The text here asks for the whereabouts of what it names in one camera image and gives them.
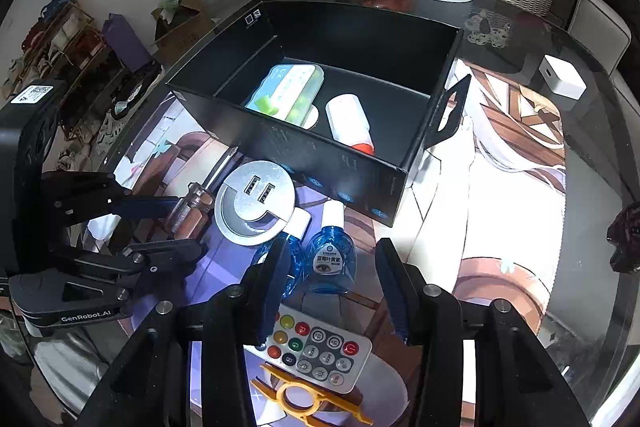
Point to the green and white plastic case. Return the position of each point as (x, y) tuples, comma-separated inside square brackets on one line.
[(286, 94)]

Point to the purple bag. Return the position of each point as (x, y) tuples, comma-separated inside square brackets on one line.
[(125, 39)]

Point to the white chair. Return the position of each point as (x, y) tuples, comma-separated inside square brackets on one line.
[(597, 32)]

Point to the brown cardboard box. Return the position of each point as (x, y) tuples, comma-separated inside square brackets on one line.
[(182, 19)]

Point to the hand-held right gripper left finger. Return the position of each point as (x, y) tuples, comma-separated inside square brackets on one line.
[(274, 289)]

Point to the white remote with coloured buttons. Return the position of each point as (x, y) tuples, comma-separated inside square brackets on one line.
[(320, 349)]

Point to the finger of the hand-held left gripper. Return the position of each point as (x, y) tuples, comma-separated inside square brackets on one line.
[(145, 205), (170, 253)]

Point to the white power adapter cube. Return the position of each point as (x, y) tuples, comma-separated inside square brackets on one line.
[(562, 79)]

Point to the white bottle with red cap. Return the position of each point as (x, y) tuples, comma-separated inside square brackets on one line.
[(350, 122)]

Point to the yellow plastic tool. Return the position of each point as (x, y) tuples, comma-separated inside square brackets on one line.
[(305, 399)]

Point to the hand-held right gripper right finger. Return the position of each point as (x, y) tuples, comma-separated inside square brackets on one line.
[(397, 294)]

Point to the printed desk mat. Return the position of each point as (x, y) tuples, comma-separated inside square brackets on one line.
[(380, 227)]

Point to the blue eye drop bottle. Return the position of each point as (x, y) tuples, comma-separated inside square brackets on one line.
[(295, 257), (331, 254)]

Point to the dark crumpled object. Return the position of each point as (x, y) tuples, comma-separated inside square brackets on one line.
[(625, 239)]

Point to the round silver socket plate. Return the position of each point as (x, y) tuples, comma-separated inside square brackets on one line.
[(255, 202)]

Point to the black cardboard box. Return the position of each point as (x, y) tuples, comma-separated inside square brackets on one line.
[(320, 107)]

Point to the wooden shoe rack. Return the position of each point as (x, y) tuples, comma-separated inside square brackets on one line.
[(65, 57)]

